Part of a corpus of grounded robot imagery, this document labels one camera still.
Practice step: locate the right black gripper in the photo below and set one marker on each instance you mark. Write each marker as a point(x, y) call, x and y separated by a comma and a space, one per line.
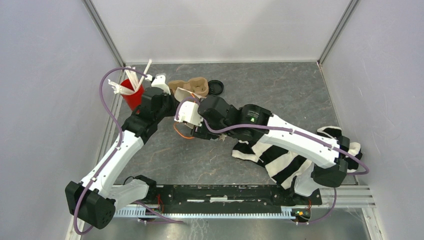
point(203, 132)

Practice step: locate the brown paper bag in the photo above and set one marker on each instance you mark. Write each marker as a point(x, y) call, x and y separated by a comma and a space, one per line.
point(184, 95)

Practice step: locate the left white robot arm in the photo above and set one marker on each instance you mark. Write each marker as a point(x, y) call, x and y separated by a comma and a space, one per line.
point(94, 200)

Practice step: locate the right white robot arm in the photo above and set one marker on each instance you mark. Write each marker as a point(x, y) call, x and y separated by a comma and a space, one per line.
point(254, 123)

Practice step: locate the brown cardboard cup carrier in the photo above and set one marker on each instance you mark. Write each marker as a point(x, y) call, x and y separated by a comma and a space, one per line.
point(197, 85)

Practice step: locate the stack of black lids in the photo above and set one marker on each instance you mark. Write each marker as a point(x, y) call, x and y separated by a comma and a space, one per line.
point(215, 87)

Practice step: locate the red plastic cup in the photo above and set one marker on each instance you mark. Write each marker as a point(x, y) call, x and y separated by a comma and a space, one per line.
point(134, 99)

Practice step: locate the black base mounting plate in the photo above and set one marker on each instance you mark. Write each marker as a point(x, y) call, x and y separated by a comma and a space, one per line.
point(226, 199)

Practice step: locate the white wrapped straws bundle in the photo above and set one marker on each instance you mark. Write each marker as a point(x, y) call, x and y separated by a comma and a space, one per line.
point(135, 82)

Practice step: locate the black white striped cloth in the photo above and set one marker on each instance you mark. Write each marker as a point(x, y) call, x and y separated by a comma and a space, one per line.
point(283, 165)

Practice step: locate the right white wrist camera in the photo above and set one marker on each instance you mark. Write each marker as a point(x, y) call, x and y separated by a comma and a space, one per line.
point(188, 114)

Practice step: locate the aluminium frame rail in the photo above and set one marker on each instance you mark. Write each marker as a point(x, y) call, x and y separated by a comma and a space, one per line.
point(345, 197)

